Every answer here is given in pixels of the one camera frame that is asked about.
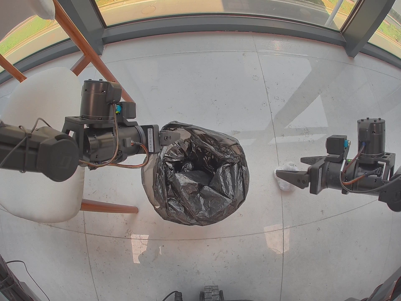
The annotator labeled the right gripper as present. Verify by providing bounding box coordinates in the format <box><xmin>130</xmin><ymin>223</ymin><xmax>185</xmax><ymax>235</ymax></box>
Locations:
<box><xmin>275</xmin><ymin>156</ymin><xmax>385</xmax><ymax>195</ymax></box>

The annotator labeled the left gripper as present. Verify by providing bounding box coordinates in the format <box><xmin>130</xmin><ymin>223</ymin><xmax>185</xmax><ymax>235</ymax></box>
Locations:
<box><xmin>84</xmin><ymin>122</ymin><xmax>180</xmax><ymax>168</ymax></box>

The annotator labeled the black plastic bag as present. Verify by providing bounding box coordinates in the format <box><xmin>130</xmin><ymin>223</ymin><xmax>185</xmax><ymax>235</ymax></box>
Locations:
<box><xmin>152</xmin><ymin>121</ymin><xmax>250</xmax><ymax>226</ymax></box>

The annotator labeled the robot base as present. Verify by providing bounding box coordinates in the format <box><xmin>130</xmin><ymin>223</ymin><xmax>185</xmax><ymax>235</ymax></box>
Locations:
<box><xmin>161</xmin><ymin>283</ymin><xmax>226</xmax><ymax>301</ymax></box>

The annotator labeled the translucent white trash bin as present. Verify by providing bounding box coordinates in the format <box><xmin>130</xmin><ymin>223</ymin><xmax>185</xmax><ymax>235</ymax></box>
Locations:
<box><xmin>141</xmin><ymin>153</ymin><xmax>164</xmax><ymax>209</ymax></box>

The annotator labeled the crumpled white paper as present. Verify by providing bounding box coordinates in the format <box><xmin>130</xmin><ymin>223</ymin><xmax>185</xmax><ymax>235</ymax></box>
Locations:
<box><xmin>274</xmin><ymin>161</ymin><xmax>299</xmax><ymax>191</ymax></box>

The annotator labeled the window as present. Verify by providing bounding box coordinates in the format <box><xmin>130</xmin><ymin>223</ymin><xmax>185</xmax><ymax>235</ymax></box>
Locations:
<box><xmin>0</xmin><ymin>0</ymin><xmax>401</xmax><ymax>85</ymax></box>

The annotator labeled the white cushioned wooden chair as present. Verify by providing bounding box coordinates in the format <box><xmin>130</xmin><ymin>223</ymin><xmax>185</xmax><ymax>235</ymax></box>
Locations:
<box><xmin>0</xmin><ymin>0</ymin><xmax>139</xmax><ymax>224</ymax></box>

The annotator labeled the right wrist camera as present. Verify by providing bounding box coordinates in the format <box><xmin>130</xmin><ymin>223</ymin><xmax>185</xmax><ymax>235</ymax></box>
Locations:
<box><xmin>325</xmin><ymin>134</ymin><xmax>349</xmax><ymax>163</ymax></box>

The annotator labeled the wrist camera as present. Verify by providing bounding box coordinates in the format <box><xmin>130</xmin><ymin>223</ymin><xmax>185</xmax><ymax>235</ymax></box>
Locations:
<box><xmin>120</xmin><ymin>102</ymin><xmax>137</xmax><ymax>126</ymax></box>
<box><xmin>325</xmin><ymin>134</ymin><xmax>349</xmax><ymax>163</ymax></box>

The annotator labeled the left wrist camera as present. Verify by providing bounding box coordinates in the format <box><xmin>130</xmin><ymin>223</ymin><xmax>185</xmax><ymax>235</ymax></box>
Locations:
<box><xmin>120</xmin><ymin>102</ymin><xmax>137</xmax><ymax>126</ymax></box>

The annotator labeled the black cable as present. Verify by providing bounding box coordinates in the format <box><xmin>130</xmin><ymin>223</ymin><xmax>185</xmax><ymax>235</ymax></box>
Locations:
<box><xmin>5</xmin><ymin>260</ymin><xmax>47</xmax><ymax>301</ymax></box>

